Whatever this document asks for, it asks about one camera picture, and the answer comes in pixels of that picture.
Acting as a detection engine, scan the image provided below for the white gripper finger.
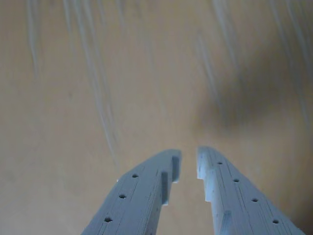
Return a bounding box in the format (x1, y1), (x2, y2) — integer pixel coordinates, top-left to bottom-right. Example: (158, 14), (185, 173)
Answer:
(80, 148), (182, 235)
(197, 145), (307, 235)

